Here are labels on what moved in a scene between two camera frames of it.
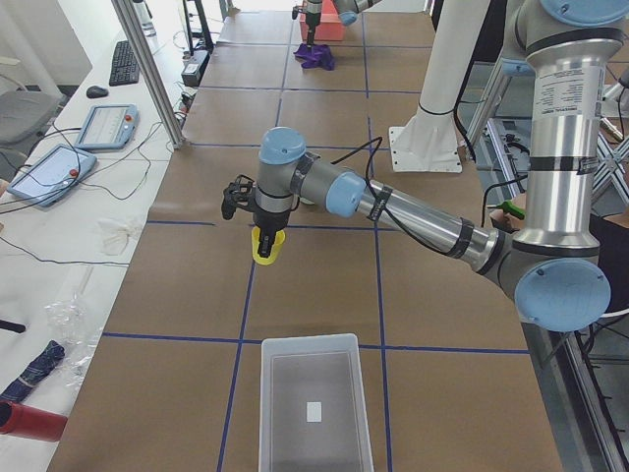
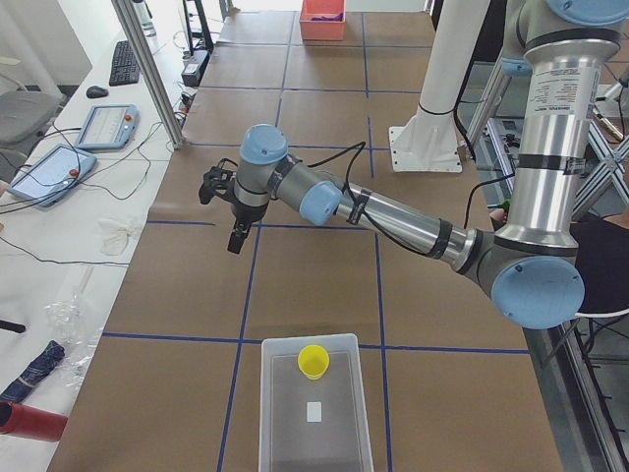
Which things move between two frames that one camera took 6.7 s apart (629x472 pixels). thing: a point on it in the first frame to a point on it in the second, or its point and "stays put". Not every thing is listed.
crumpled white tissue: x=115 y=237 stays put
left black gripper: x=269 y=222 to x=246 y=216
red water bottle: x=30 y=423 stays put
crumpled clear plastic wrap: x=68 y=324 stays put
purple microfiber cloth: x=316 y=56 to x=338 y=17
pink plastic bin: x=329 y=27 stays put
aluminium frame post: x=150 y=72 stays put
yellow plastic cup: x=278 y=241 to x=314 y=361
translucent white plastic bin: x=313 y=413 stays put
